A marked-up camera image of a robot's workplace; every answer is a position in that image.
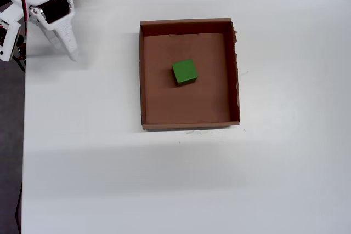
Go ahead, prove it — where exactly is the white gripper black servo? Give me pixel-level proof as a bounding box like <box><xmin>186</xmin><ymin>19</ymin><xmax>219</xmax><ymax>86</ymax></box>
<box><xmin>7</xmin><ymin>0</ymin><xmax>81</xmax><ymax>62</ymax></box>

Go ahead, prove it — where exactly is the green cube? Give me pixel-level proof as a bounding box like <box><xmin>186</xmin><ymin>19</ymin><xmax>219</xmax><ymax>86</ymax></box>
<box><xmin>171</xmin><ymin>59</ymin><xmax>199</xmax><ymax>88</ymax></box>

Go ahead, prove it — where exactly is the black camera cable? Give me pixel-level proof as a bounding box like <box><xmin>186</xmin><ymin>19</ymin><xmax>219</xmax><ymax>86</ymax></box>
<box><xmin>14</xmin><ymin>181</ymin><xmax>24</xmax><ymax>234</ymax></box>

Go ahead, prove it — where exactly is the brown cardboard box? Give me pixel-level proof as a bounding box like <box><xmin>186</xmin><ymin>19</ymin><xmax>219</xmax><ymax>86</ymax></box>
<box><xmin>139</xmin><ymin>18</ymin><xmax>242</xmax><ymax>132</ymax></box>

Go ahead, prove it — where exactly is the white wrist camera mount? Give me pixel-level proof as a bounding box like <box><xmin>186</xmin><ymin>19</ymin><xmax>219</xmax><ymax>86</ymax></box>
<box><xmin>0</xmin><ymin>0</ymin><xmax>22</xmax><ymax>62</ymax></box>

